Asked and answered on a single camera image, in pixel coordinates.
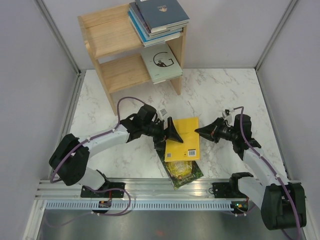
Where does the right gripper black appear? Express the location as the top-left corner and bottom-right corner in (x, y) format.
(194, 116), (238, 144)

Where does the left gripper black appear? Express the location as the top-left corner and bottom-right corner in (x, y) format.
(142, 117), (183, 151)

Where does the yellow book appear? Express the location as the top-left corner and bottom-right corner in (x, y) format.
(164, 117), (201, 163)

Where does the green Alice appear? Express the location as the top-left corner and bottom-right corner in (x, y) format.
(156, 150), (204, 190)

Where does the black book white lettering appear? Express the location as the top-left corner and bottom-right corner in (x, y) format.
(152, 75), (182, 85)

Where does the pale green thin file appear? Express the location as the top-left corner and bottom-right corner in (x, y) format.
(140, 43), (183, 81)

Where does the bright blue book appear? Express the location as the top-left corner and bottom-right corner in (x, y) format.
(128, 16), (181, 47)

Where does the light blue book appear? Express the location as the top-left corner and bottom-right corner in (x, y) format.
(128, 9), (183, 47)

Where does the navy blue crest book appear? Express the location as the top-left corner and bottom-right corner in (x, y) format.
(135, 0), (190, 33)

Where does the dark purple galaxy book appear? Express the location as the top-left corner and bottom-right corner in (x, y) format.
(129, 2), (183, 40)

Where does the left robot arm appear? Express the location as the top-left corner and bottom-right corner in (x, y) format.
(48, 104), (184, 198)

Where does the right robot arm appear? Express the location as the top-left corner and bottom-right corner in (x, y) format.
(195, 114), (307, 230)

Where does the wooden two-tier shelf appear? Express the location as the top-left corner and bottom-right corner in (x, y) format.
(77, 3), (188, 116)

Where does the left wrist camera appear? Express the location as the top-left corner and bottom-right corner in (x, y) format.
(156, 108), (168, 121)

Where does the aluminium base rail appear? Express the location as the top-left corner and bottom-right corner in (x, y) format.
(35, 178), (247, 201)

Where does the white slotted cable duct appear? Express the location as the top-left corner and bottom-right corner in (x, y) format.
(45, 199), (234, 211)

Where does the right aluminium frame post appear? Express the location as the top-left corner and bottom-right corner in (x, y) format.
(254, 0), (300, 73)

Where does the aluminium frame post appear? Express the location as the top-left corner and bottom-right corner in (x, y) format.
(254, 0), (300, 73)
(33, 0), (83, 76)

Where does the left aluminium frame post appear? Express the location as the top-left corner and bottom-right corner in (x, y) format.
(33, 0), (83, 76)

